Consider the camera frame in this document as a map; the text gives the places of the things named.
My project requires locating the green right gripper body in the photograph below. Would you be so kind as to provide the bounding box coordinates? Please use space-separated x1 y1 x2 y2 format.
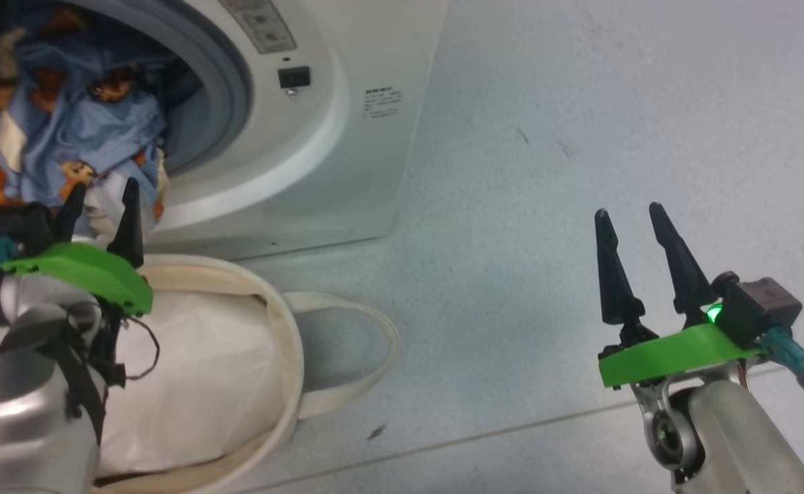
598 322 766 390

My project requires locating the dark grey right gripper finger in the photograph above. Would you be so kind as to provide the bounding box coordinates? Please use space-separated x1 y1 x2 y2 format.
594 208 658 344
649 201 718 329

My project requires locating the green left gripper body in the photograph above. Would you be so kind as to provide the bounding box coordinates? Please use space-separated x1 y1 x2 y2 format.
0 240 154 318

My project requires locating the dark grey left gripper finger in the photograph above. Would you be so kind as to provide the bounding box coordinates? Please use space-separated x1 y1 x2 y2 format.
106 176 145 270
56 182 88 242

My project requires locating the blue bear print clothing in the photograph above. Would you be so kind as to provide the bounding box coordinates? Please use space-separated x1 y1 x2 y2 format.
0 0 173 224

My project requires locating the grey rubber door gasket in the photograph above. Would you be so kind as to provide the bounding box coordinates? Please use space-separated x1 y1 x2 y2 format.
66 0 252 176

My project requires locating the cream fabric laundry basket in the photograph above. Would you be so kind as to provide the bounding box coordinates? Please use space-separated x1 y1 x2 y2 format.
90 254 401 494

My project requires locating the black door latch socket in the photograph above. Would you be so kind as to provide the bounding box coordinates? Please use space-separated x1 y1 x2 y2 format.
277 65 311 91

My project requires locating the white washing machine body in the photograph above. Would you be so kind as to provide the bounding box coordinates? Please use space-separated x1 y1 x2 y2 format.
0 0 447 261

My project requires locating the white cushion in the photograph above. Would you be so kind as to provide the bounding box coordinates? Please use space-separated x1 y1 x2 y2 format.
97 288 286 478

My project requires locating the grey rim instruction sticker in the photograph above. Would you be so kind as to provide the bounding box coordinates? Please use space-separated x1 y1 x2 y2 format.
220 0 298 55

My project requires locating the thin black looped wire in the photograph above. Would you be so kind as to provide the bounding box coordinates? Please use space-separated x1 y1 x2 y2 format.
122 314 163 382

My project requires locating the brown cable with teal plug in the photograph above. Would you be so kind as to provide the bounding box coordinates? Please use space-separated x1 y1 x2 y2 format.
762 326 804 421

